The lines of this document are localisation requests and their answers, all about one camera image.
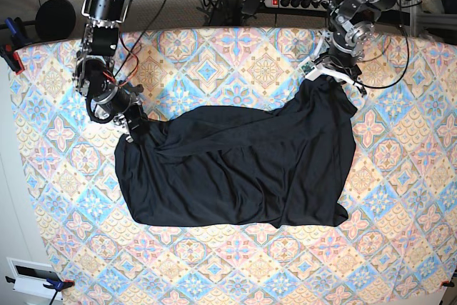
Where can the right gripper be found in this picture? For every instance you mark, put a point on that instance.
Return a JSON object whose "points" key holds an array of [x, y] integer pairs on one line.
{"points": [[123, 106]]}

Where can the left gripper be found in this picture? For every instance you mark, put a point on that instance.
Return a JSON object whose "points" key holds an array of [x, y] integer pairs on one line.
{"points": [[331, 57]]}

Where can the black t-shirt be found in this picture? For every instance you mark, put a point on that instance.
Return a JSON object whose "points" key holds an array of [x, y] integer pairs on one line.
{"points": [[236, 165]]}

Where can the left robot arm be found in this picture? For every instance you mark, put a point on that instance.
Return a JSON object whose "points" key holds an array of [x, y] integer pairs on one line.
{"points": [[350, 30]]}

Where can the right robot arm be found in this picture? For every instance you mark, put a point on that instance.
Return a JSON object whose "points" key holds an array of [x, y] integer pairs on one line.
{"points": [[95, 58]]}

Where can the white power strip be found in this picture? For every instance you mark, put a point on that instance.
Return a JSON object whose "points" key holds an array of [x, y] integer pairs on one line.
{"points": [[297, 4]]}

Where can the black round stool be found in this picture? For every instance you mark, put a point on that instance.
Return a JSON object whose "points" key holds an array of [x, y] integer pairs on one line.
{"points": [[55, 20]]}

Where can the red black clamp left edge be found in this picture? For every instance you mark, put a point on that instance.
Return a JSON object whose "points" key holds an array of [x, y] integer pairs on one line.
{"points": [[12, 58]]}

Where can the blue clamp upper left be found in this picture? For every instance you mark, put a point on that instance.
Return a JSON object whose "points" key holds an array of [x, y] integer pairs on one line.
{"points": [[16, 32]]}

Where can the blue clamp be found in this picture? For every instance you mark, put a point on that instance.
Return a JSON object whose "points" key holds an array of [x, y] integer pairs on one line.
{"points": [[16, 32], [53, 285]]}

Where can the blue clamp lower left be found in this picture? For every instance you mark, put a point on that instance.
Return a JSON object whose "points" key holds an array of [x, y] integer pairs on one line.
{"points": [[53, 285]]}

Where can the patterned tablecloth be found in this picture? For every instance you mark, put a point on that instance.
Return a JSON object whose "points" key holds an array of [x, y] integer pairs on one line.
{"points": [[398, 242]]}

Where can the white floor outlet box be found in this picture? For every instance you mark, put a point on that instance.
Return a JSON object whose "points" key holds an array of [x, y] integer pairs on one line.
{"points": [[30, 277]]}

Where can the red clamp lower right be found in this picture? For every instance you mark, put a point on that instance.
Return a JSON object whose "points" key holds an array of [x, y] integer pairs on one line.
{"points": [[448, 284]]}

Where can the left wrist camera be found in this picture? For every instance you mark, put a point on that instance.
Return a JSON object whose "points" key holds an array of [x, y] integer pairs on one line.
{"points": [[309, 70]]}

